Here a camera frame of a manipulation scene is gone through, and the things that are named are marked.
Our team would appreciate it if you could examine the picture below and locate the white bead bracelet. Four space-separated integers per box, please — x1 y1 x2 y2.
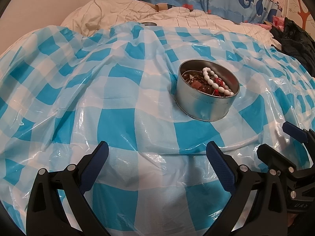
202 66 235 97

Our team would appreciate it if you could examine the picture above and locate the amber bead bracelet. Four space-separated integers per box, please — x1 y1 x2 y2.
182 70 222 95

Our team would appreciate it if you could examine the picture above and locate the blue white checkered plastic sheet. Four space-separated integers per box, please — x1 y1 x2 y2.
1 22 314 235

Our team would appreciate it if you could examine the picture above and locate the round silver metal tin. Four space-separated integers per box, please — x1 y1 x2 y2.
175 60 240 122

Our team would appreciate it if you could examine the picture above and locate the black fuzzy garment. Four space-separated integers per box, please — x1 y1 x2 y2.
270 18 315 77

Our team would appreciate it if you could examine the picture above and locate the pink patterned cloth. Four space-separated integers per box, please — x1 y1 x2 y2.
263 16 284 31

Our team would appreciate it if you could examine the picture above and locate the white wardrobe with tree decal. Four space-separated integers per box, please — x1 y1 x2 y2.
278 0 314 37

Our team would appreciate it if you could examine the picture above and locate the white grid-lined duvet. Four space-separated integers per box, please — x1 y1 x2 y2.
61 0 281 49

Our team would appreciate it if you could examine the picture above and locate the silver tin lid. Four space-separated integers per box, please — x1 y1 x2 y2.
141 22 157 26

